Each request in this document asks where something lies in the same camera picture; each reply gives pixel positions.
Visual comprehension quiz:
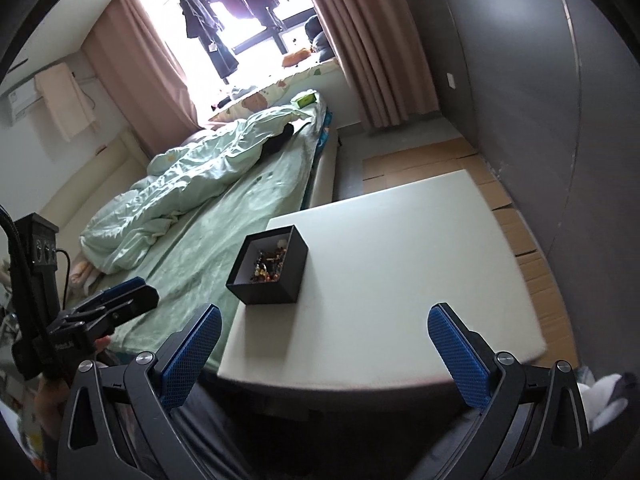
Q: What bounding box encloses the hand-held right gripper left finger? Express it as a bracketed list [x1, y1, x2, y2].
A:
[56, 303, 223, 480]

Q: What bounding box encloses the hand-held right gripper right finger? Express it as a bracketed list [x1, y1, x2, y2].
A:
[407, 302, 596, 480]

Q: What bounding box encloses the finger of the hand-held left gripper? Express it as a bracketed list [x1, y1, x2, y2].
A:
[91, 286, 161, 337]
[74, 277, 149, 317]

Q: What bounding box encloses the black jewelry box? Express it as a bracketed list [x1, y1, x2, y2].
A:
[226, 225, 308, 306]

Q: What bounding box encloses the mixed jewelry pile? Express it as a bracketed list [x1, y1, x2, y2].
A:
[249, 239, 292, 285]

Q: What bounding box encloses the person's left hand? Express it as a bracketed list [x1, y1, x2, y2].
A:
[34, 379, 69, 437]

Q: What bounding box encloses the cluttered bedside table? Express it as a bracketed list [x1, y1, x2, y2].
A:
[0, 255, 26, 361]

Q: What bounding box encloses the cream headboard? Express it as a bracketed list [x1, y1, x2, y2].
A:
[37, 127, 151, 241]

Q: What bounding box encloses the pale green duvet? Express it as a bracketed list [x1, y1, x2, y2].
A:
[80, 102, 313, 273]

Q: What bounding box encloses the bed with green sheet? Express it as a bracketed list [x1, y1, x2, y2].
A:
[75, 87, 341, 361]

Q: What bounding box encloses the white and grey cloth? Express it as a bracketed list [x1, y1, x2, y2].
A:
[575, 372, 631, 433]

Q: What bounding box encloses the white air conditioner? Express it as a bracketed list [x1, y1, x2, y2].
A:
[6, 77, 46, 121]

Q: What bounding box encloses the cream hanging towel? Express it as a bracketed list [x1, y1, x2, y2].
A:
[34, 62, 97, 142]

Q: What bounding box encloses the white table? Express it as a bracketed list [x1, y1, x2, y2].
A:
[361, 137, 581, 361]

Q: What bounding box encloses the black garment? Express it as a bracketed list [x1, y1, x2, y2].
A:
[262, 124, 295, 157]

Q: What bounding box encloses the pink curtain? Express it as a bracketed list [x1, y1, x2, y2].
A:
[82, 0, 201, 153]
[295, 0, 443, 131]

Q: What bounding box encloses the printed window seat cushion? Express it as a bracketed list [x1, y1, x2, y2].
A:
[207, 57, 341, 126]

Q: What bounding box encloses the grey wardrobe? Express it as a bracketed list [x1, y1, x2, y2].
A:
[545, 0, 640, 376]

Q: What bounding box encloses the dark hanging garment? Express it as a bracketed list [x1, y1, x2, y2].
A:
[179, 0, 240, 81]

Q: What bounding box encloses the orange plush toy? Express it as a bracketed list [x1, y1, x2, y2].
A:
[281, 47, 312, 67]

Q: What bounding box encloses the dark blue cushion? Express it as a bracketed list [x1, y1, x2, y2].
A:
[304, 14, 335, 61]

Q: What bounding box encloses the black cable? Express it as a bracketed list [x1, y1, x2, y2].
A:
[0, 205, 36, 311]

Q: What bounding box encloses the black window frame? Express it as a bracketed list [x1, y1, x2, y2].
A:
[232, 5, 316, 56]

